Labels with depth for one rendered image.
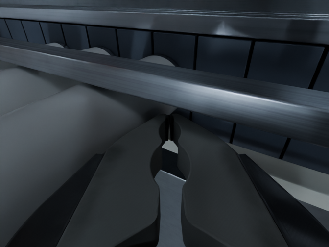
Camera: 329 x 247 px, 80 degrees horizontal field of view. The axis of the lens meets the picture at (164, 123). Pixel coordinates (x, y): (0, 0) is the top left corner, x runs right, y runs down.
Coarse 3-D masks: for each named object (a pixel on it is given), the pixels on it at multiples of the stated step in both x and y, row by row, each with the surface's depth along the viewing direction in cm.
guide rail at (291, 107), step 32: (32, 64) 12; (64, 64) 10; (96, 64) 9; (128, 64) 9; (160, 64) 9; (160, 96) 8; (192, 96) 7; (224, 96) 6; (256, 96) 6; (288, 96) 6; (320, 96) 6; (256, 128) 6; (288, 128) 6; (320, 128) 5
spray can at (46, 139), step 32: (64, 96) 10; (96, 96) 10; (128, 96) 11; (0, 128) 7; (32, 128) 8; (64, 128) 8; (96, 128) 9; (128, 128) 11; (0, 160) 7; (32, 160) 7; (64, 160) 8; (0, 192) 6; (32, 192) 7; (0, 224) 6
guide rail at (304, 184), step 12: (168, 132) 16; (168, 144) 16; (228, 144) 15; (252, 156) 14; (264, 156) 14; (264, 168) 13; (276, 168) 13; (288, 168) 13; (300, 168) 13; (276, 180) 12; (288, 180) 12; (300, 180) 12; (312, 180) 12; (324, 180) 12; (288, 192) 12; (300, 192) 12; (312, 192) 11; (324, 192) 11; (312, 204) 12; (324, 204) 11
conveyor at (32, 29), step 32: (0, 32) 28; (32, 32) 24; (64, 32) 21; (96, 32) 19; (128, 32) 17; (160, 32) 15; (192, 64) 15; (224, 64) 14; (256, 64) 13; (288, 64) 12; (320, 64) 12; (224, 128) 17; (288, 160) 15; (320, 160) 14
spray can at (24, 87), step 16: (96, 48) 19; (0, 80) 12; (16, 80) 13; (32, 80) 13; (48, 80) 14; (64, 80) 15; (0, 96) 12; (16, 96) 12; (32, 96) 13; (0, 112) 11
